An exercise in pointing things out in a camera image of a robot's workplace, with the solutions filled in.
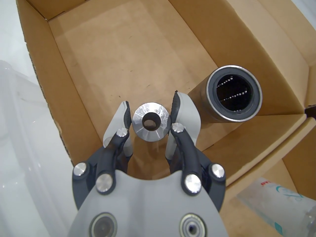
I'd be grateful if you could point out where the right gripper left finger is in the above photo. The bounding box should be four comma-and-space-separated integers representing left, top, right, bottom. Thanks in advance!
72, 101, 134, 211

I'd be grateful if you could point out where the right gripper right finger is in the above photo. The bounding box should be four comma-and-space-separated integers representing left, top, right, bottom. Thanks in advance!
165, 91, 226, 212

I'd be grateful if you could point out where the small silver metal bush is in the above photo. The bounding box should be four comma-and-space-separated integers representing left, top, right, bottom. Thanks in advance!
132, 102, 171, 142

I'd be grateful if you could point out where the large linear bearing bush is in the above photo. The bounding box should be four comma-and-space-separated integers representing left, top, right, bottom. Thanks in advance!
188, 64, 263, 123

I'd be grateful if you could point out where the shallow cardboard box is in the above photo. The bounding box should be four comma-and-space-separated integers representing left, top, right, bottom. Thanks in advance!
14, 0, 316, 237

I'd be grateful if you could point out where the deep clear plastic tray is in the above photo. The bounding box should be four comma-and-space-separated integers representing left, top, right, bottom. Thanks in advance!
0, 60, 82, 237

